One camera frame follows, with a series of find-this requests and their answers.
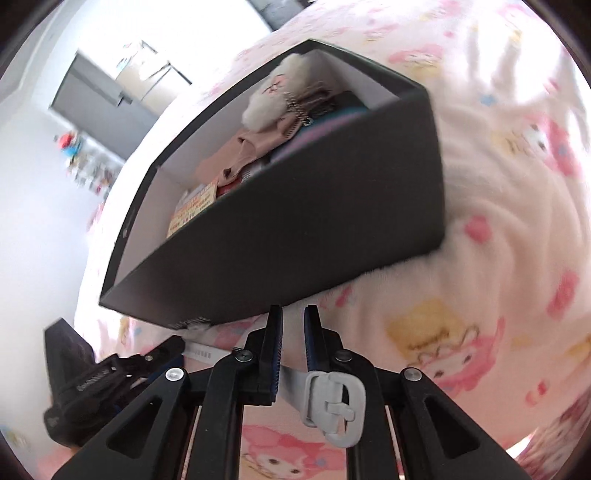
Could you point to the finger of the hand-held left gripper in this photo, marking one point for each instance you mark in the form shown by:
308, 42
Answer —
152, 357

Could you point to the dark blue pouch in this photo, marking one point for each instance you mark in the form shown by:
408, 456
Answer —
332, 115

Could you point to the orange printed leaflet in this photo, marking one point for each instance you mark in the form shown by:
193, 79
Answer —
194, 207

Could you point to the black cardboard box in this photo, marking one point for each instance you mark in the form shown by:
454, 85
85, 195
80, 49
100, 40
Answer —
300, 230

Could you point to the white plush toy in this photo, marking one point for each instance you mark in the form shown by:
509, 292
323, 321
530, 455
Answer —
277, 87

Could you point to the pink cloth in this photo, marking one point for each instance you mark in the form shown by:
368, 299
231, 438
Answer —
249, 147

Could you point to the pink cartoon printed blanket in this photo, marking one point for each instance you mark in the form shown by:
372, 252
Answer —
508, 277

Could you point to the red and blue toy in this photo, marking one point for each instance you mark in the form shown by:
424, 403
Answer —
70, 142

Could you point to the grey wardrobe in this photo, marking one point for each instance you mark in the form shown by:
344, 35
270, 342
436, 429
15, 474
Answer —
106, 115

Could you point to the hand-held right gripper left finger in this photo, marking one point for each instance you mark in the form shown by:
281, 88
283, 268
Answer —
277, 350

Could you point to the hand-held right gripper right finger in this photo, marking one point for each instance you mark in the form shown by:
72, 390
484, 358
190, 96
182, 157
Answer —
311, 341

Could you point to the wall shelf with figurines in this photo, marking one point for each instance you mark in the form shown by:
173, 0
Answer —
92, 170

